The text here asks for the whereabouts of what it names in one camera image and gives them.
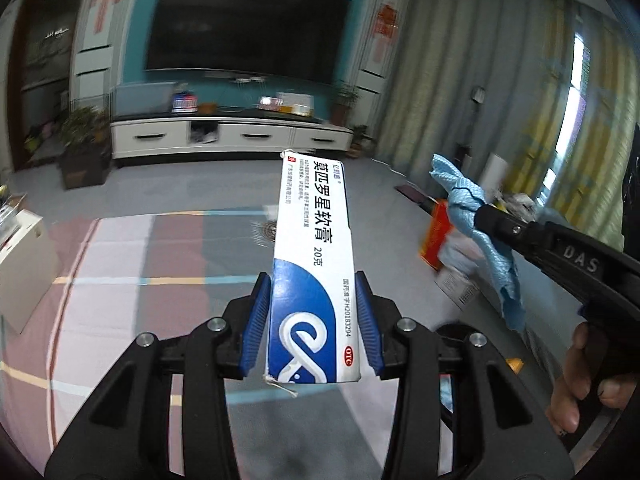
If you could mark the large potted plant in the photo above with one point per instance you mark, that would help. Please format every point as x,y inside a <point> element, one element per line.
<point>82,140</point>

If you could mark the dark display cabinet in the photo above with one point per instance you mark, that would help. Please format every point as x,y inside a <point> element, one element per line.
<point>45,60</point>

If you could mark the tall potted plant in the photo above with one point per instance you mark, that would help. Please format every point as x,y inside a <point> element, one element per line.
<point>345,105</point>

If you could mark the red and orange box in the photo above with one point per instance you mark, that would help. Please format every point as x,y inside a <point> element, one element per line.
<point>434,232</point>

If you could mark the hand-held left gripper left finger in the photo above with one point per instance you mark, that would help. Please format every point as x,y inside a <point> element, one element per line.
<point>257,320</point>

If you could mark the blue cloth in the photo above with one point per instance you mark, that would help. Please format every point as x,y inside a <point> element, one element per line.
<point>492,265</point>

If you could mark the black television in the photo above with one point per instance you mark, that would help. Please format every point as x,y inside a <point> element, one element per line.
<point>245,25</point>

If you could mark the white television cabinet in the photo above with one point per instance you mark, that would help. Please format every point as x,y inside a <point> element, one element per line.
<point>150,135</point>

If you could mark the pink box and white card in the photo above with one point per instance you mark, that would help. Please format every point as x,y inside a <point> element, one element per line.
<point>285,104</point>

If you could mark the black trash bin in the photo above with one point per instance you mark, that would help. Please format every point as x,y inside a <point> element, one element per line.
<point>450,332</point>

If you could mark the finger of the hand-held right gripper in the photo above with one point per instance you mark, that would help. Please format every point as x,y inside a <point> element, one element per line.
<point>505,230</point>

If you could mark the white and blue medicine box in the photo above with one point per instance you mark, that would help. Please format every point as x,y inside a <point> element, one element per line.
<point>310,260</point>

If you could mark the clear storage box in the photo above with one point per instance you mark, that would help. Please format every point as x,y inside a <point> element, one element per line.
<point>142,102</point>

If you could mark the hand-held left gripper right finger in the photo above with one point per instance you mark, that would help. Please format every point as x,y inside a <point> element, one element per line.
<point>370,325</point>

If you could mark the white wooden box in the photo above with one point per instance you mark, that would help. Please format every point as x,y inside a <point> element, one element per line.
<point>22,255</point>

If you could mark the white shopping bag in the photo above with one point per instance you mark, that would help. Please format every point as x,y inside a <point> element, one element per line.
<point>457,260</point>

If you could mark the grey and yellow curtain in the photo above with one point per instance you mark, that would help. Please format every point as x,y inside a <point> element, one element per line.
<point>475,60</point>

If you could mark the person's right hand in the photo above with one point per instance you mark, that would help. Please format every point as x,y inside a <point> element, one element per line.
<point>575,380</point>

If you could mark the small potted plant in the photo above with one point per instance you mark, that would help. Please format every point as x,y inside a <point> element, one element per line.
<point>361,142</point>

